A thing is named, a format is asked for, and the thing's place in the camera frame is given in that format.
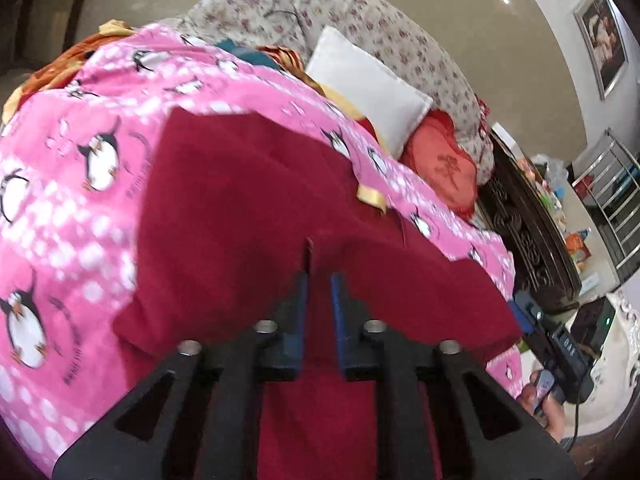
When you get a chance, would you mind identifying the red heart cushion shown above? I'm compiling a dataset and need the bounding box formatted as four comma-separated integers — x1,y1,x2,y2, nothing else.
400,110,482,221

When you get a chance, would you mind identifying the metal rack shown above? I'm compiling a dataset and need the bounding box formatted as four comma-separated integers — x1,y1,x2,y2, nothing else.
570,127,640,281

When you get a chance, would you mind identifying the teal cloth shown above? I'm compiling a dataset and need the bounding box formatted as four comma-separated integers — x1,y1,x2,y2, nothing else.
217,37,281,68

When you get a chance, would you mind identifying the white pillow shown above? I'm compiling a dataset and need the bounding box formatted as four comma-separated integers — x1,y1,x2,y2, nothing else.
305,25,435,158

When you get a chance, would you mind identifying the clutter of packets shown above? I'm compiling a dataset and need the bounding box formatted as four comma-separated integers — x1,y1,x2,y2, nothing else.
520,152,596,273

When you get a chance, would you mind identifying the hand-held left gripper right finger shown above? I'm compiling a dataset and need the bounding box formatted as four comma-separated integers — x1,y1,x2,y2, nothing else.
330,272,581,480

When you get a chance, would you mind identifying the pink penguin print blanket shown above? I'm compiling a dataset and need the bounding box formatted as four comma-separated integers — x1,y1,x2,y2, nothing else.
0,27,523,480

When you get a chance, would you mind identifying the dark red garment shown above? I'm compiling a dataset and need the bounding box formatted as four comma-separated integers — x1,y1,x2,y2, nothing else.
112,107,523,480

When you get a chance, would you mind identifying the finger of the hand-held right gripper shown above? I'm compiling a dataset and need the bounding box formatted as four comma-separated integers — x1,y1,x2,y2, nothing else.
514,290,545,335

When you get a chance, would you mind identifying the person's right hand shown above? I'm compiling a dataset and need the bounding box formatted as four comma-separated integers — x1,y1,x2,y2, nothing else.
517,370,568,443

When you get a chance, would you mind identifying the small floral pillow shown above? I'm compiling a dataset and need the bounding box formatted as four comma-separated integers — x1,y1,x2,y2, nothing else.
167,0,311,61

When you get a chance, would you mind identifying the framed wall picture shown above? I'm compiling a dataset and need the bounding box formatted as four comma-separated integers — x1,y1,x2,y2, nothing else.
572,0,630,101

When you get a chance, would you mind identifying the dark carved wooden headboard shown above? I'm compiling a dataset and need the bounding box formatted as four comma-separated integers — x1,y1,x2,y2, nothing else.
477,127,583,316

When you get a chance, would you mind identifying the large floral pillow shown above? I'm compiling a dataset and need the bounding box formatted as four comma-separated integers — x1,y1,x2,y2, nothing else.
287,0,496,186

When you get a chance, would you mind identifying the orange striped cloth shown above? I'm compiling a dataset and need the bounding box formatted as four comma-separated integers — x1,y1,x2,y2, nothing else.
256,45,307,75

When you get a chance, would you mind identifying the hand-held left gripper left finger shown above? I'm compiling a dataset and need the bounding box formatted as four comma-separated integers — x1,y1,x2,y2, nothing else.
52,272,311,480

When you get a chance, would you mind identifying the white lace cloth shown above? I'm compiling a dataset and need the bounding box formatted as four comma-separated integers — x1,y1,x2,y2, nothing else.
575,287,640,426

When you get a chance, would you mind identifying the black cable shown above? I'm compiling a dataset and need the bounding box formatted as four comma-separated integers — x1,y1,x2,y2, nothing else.
265,0,306,36

